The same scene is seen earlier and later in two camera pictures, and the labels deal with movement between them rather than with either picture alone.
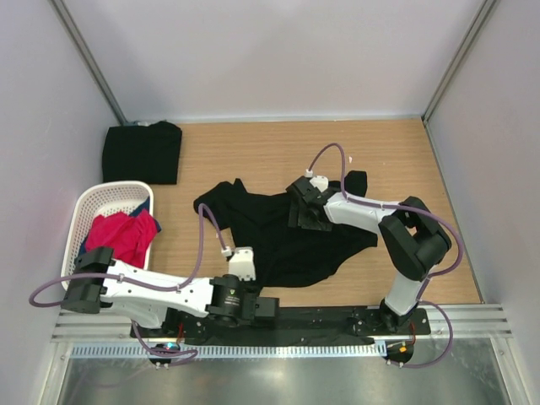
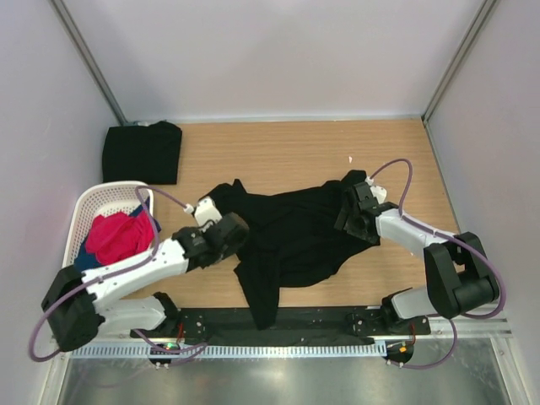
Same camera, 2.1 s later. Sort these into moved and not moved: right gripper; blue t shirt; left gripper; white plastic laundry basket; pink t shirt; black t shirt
Moved: right gripper; left gripper
Not moved: blue t shirt; black t shirt; pink t shirt; white plastic laundry basket
